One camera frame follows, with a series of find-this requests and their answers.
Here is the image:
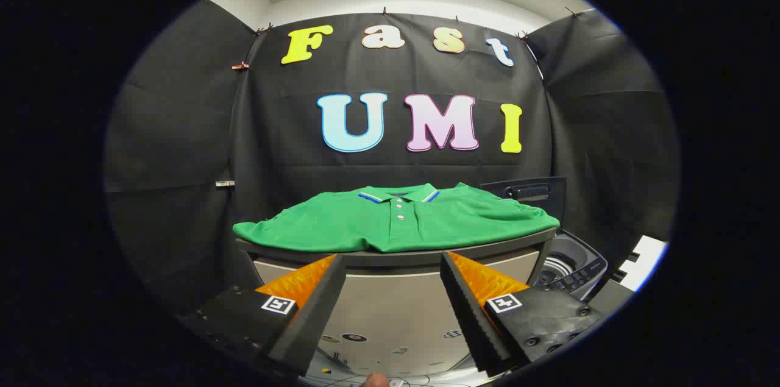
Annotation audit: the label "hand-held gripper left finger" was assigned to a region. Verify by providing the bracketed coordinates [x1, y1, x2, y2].
[177, 253, 347, 378]

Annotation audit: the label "white black-patterned board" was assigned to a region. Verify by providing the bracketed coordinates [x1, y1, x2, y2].
[611, 236, 669, 293]

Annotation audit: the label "grey washing machine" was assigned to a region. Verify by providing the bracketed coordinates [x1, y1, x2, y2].
[527, 230, 609, 302]

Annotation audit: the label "green polo shirt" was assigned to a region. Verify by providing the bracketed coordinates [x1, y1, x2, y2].
[232, 182, 561, 254]

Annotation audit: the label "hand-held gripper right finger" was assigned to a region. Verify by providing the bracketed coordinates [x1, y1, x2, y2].
[440, 251, 604, 378]

